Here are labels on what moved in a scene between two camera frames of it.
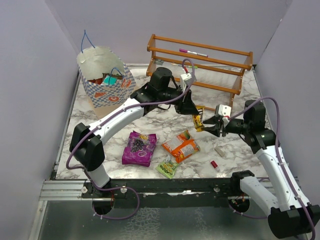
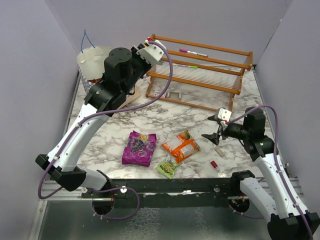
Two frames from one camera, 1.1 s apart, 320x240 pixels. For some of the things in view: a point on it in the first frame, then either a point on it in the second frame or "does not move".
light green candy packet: [166, 167] does not move
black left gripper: [188, 107] -> [147, 65]
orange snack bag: [182, 146] does not move
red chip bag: [97, 81] does not move
